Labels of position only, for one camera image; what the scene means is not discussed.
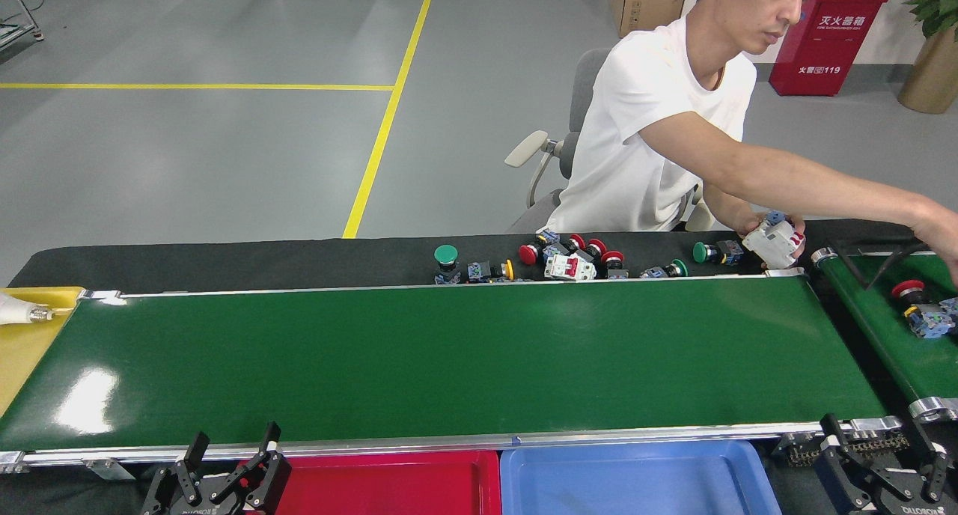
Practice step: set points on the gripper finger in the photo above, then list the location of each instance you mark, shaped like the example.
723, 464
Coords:
271, 436
838, 477
200, 444
944, 477

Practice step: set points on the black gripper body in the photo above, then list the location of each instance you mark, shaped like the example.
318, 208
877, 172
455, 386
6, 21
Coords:
202, 509
909, 506

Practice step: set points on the red push button switch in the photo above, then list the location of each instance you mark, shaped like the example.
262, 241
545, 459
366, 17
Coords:
576, 242
528, 254
908, 289
952, 305
597, 246
613, 258

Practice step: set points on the white circuit breaker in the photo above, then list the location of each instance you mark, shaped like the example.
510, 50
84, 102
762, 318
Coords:
569, 269
775, 245

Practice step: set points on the green push button switch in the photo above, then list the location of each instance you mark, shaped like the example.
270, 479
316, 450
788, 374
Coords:
679, 268
446, 254
701, 252

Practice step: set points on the person's left forearm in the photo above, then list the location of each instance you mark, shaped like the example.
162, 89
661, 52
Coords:
726, 212

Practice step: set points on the person's right forearm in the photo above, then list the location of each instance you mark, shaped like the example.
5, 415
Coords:
853, 193

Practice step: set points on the short green conveyor belt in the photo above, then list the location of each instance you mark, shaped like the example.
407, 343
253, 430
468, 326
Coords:
913, 365

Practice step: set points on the yellow plastic tray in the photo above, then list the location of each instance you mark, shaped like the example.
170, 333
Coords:
30, 350

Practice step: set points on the long green conveyor belt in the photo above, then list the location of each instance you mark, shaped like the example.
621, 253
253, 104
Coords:
449, 350

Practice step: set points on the person's right hand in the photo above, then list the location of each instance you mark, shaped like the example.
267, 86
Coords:
944, 242

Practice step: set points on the person's left hand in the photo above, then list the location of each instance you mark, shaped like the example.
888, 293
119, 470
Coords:
752, 223

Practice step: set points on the red plastic bin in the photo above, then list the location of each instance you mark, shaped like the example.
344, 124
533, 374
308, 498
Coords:
389, 485

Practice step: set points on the blue plastic bin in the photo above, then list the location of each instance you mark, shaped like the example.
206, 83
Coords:
636, 485

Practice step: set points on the white light bulb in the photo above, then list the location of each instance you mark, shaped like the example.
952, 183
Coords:
15, 309

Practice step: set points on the person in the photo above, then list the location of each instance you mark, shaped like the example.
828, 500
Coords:
651, 126

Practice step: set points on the potted plant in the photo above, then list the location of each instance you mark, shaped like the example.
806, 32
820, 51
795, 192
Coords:
932, 73

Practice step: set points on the red fire extinguisher box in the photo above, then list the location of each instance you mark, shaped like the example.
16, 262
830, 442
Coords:
823, 51

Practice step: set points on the silver metal rack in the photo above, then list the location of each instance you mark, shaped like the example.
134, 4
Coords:
11, 34

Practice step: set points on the grey office chair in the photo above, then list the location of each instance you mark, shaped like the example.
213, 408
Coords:
584, 96

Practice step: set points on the brown cardboard box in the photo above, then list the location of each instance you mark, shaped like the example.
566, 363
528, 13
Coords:
644, 6

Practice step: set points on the black conveyor guide bracket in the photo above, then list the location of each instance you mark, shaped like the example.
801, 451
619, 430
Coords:
872, 279

